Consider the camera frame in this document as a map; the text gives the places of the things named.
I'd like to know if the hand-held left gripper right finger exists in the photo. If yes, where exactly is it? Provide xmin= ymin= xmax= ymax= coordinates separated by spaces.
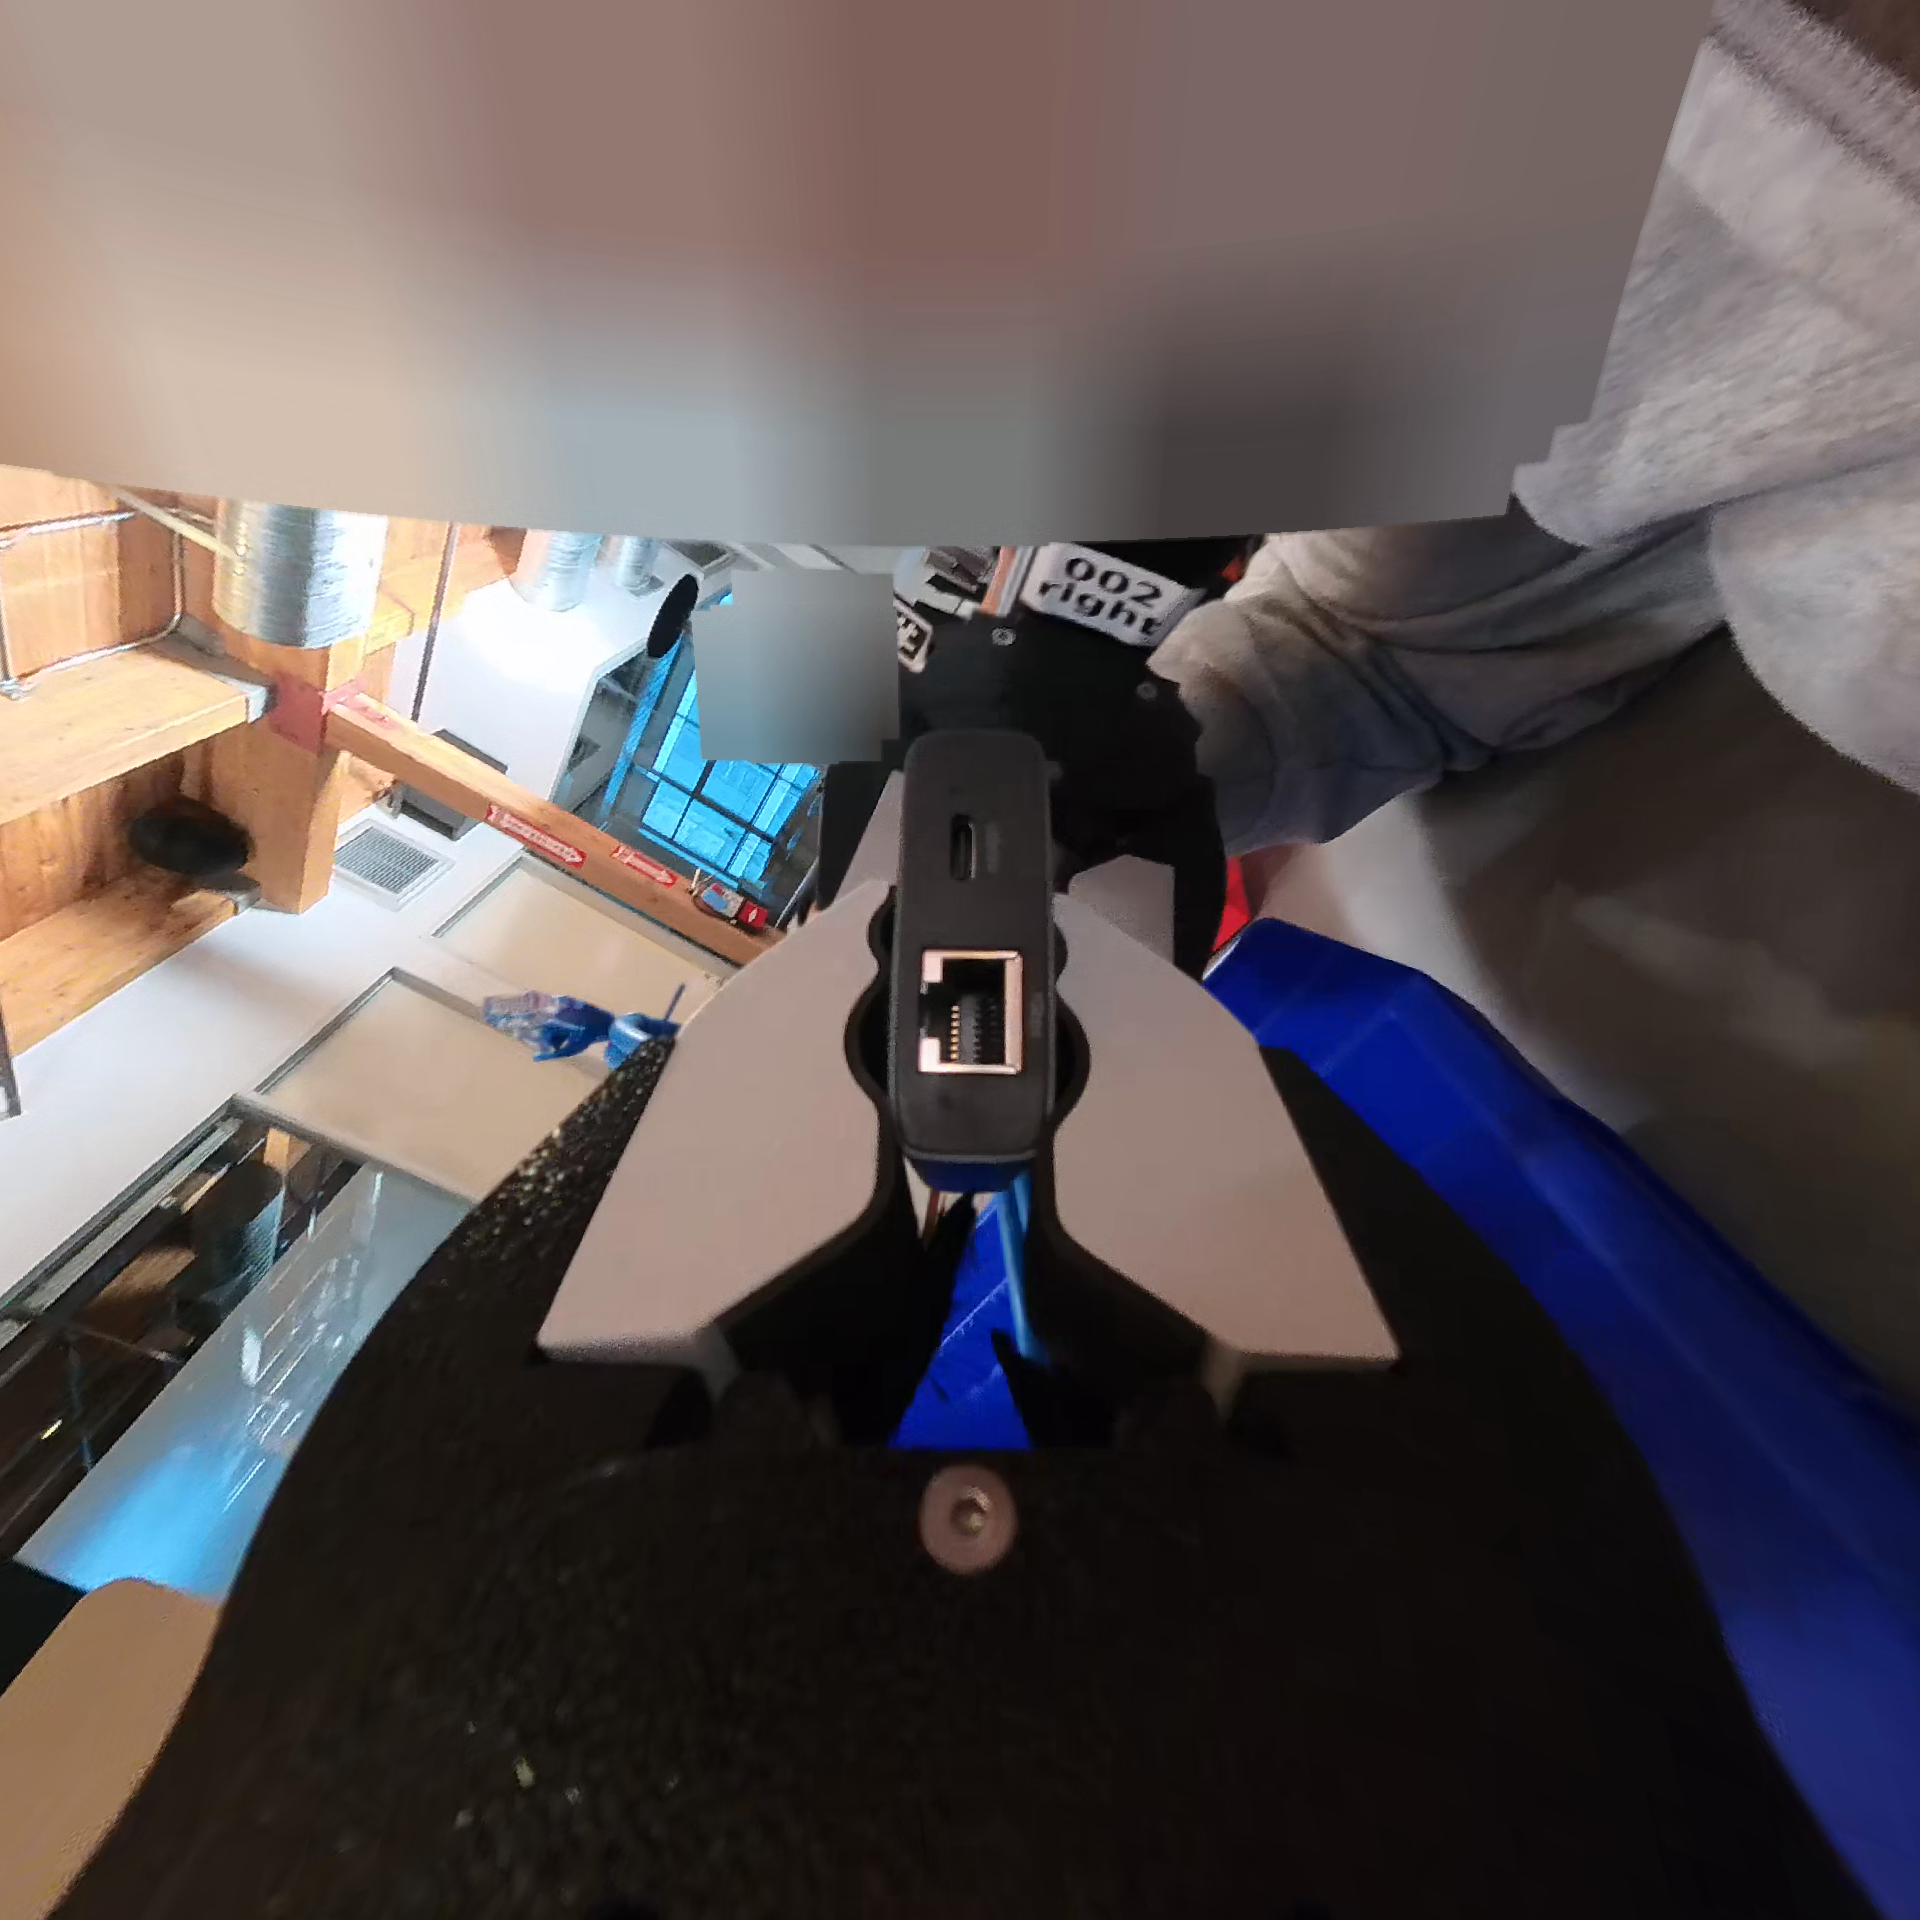
xmin=1000 ymin=892 xmax=1404 ymax=1446

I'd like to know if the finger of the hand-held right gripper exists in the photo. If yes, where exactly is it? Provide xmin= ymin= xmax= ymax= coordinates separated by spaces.
xmin=814 ymin=794 xmax=906 ymax=929
xmin=1053 ymin=856 xmax=1182 ymax=965

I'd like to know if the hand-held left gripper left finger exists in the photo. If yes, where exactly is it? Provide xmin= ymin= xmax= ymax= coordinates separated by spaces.
xmin=534 ymin=882 xmax=968 ymax=1452

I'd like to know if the black ethernet adapter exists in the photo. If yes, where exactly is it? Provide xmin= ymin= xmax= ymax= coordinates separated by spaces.
xmin=892 ymin=730 xmax=1058 ymax=1165

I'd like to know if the blue storage bin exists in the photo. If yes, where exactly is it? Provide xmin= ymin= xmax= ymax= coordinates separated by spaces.
xmin=883 ymin=916 xmax=1920 ymax=1920

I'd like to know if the large grid window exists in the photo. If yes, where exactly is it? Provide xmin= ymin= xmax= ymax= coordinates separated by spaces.
xmin=629 ymin=645 xmax=828 ymax=902

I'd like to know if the white door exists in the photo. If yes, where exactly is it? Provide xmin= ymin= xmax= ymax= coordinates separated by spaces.
xmin=434 ymin=856 xmax=736 ymax=993
xmin=254 ymin=968 xmax=631 ymax=1187

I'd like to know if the black round beam fixture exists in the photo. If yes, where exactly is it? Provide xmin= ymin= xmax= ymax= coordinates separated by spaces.
xmin=125 ymin=801 xmax=257 ymax=888

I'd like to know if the wooden support post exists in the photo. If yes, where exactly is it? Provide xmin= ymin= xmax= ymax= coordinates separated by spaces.
xmin=269 ymin=676 xmax=787 ymax=968

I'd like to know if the white wall air vent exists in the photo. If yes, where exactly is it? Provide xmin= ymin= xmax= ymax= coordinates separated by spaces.
xmin=329 ymin=824 xmax=452 ymax=912

